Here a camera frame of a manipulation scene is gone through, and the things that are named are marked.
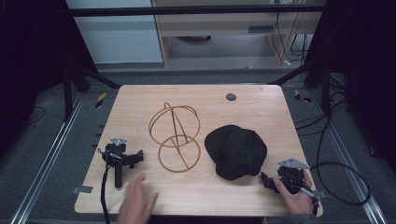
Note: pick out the black cap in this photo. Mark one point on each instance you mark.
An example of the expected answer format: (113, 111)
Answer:
(235, 152)

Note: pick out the black metal stand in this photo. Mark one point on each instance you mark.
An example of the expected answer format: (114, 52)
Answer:
(325, 93)
(67, 93)

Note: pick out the yellow black floor tape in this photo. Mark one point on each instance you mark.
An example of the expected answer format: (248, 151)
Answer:
(101, 100)
(301, 97)

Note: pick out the light wooden desk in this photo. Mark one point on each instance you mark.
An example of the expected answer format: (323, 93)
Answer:
(218, 26)

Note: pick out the grey tape strip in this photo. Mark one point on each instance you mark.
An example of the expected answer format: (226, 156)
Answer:
(321, 194)
(82, 189)

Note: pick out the person's left hand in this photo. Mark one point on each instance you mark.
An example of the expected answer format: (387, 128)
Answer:
(135, 202)

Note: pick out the black horizontal frame bar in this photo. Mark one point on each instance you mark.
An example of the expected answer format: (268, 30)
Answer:
(186, 10)

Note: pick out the person's right hand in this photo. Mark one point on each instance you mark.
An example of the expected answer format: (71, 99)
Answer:
(299, 202)

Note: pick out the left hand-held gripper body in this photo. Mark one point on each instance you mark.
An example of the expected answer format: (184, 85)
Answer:
(118, 160)

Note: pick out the aluminium floor rail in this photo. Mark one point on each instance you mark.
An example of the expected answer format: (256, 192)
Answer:
(351, 161)
(46, 155)

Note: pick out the dark curtain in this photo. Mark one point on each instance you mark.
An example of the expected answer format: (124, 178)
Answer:
(31, 62)
(367, 77)

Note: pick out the grey round table grommet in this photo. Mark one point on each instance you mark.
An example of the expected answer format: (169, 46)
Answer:
(231, 96)

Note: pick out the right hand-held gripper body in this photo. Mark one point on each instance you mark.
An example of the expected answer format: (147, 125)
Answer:
(291, 177)

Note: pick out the white cabinet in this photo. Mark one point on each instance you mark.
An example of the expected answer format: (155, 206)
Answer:
(118, 37)

